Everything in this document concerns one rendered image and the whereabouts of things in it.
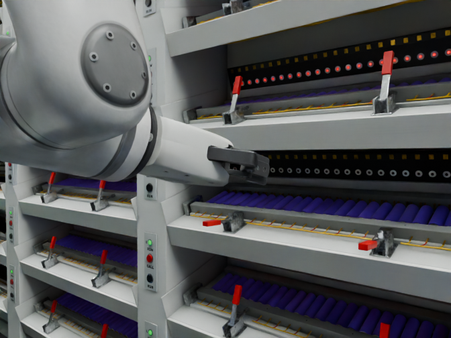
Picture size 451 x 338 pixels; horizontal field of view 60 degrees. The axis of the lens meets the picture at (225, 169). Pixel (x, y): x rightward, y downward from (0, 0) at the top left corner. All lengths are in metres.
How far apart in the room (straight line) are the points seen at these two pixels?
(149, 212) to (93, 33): 0.65
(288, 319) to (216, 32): 0.53
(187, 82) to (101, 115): 0.65
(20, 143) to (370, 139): 0.44
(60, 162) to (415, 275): 0.45
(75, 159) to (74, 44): 0.11
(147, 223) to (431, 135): 0.57
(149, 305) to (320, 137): 0.52
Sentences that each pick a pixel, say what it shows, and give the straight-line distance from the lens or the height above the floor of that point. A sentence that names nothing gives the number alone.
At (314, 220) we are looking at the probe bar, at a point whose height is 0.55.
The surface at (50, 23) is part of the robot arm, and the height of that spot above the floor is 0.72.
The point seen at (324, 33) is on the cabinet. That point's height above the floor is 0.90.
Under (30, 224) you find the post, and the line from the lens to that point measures 1.44.
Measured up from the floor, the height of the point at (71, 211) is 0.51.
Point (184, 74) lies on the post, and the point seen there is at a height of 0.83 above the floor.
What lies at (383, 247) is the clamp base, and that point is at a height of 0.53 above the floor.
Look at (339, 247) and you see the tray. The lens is 0.62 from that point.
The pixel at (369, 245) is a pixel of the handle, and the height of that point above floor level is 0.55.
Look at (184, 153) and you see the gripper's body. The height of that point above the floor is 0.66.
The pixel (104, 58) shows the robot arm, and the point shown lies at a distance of 0.23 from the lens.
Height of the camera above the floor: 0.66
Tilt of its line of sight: 2 degrees down
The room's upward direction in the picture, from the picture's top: straight up
